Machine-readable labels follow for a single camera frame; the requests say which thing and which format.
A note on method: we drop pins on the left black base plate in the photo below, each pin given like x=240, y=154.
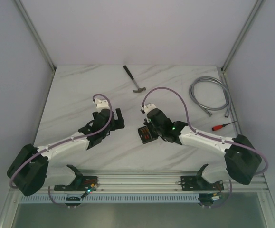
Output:
x=85, y=183

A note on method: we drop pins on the black fuse box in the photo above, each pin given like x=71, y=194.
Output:
x=146, y=135

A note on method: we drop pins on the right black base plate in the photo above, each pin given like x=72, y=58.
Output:
x=193, y=183

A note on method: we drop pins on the aluminium mounting rail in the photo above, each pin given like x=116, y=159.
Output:
x=160, y=181

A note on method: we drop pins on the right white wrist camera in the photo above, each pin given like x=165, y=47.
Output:
x=145, y=109

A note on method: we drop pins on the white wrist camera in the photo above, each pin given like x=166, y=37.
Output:
x=101, y=104
x=145, y=109

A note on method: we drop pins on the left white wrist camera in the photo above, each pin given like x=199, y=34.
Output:
x=101, y=104

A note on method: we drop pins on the red handled screwdriver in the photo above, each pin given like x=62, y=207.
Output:
x=218, y=127

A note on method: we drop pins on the grey slotted cable duct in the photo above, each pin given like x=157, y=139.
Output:
x=112, y=198

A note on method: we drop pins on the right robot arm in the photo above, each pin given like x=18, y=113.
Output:
x=240, y=162

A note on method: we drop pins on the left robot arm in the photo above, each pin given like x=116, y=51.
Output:
x=46, y=166

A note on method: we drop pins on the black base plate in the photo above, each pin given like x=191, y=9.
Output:
x=85, y=183
x=193, y=183

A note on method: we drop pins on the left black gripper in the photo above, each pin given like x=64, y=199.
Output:
x=117, y=119

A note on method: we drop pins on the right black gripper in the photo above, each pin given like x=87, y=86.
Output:
x=147, y=122

